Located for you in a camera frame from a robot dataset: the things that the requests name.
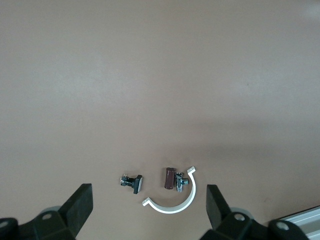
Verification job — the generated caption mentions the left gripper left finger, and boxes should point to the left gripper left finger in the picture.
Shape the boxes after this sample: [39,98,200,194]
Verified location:
[18,183,94,240]

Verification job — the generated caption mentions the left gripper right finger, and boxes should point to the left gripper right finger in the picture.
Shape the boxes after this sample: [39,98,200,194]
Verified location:
[199,184,271,240]

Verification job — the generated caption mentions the white drawer cabinet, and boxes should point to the white drawer cabinet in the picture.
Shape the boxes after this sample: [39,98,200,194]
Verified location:
[282,205,320,237]

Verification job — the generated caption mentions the chrome angle valve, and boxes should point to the chrome angle valve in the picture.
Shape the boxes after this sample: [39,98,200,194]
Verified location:
[174,171,191,193]

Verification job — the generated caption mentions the brown cylinder part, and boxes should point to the brown cylinder part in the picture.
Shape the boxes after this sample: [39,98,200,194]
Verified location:
[162,166,177,191]

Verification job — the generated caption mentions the white half-ring pipe clamp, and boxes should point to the white half-ring pipe clamp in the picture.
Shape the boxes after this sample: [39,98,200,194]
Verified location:
[141,166,198,214]

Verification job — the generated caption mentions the black square push switch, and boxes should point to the black square push switch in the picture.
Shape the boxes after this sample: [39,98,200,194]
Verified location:
[119,173,145,195]

